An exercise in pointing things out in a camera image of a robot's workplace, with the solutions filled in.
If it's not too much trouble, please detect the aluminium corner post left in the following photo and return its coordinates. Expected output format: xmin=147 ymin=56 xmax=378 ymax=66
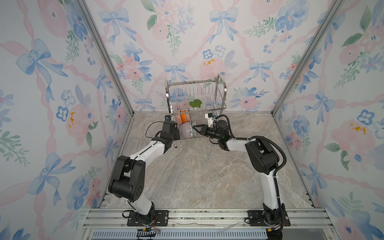
xmin=74 ymin=0 xmax=134 ymax=117

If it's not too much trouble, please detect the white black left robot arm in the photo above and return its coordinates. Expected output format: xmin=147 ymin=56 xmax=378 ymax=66
xmin=108 ymin=120 xmax=180 ymax=222

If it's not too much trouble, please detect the green leaf rack ornament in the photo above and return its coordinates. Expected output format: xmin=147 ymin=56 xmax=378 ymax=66
xmin=189 ymin=99 xmax=203 ymax=109

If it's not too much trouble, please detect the orange bowl white inside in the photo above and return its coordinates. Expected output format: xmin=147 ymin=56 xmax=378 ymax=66
xmin=181 ymin=111 xmax=187 ymax=124

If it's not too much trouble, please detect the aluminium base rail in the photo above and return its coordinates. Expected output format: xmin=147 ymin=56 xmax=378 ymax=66
xmin=78 ymin=209 xmax=340 ymax=240

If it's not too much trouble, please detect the aluminium corner post right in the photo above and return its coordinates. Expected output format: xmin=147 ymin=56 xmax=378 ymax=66
xmin=271 ymin=0 xmax=345 ymax=117

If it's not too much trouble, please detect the green leaf pattern bowl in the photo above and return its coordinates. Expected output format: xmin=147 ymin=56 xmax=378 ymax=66
xmin=190 ymin=125 xmax=195 ymax=139

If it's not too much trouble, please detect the dark blue petal bowl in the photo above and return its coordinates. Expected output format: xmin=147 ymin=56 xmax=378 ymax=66
xmin=193 ymin=129 xmax=199 ymax=139

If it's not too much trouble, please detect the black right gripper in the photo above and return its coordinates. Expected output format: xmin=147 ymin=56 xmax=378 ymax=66
xmin=192 ymin=126 xmax=222 ymax=143

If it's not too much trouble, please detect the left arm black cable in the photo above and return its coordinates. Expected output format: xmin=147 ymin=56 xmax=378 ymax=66
xmin=145 ymin=121 xmax=163 ymax=140

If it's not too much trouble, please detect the aluminium corner post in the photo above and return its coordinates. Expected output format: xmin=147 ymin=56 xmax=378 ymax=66
xmin=271 ymin=0 xmax=345 ymax=117
xmin=74 ymin=0 xmax=134 ymax=117

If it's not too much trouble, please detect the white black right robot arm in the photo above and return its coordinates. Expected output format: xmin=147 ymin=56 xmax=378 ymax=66
xmin=193 ymin=120 xmax=284 ymax=228

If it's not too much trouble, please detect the steel wire dish rack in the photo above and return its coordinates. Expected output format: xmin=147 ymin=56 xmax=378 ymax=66
xmin=165 ymin=74 xmax=228 ymax=126

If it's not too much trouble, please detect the black corrugated cable conduit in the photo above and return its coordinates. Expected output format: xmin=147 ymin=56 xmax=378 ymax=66
xmin=215 ymin=114 xmax=288 ymax=211

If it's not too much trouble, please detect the lavender bowl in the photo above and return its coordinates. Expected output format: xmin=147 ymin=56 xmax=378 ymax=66
xmin=180 ymin=122 xmax=192 ymax=140

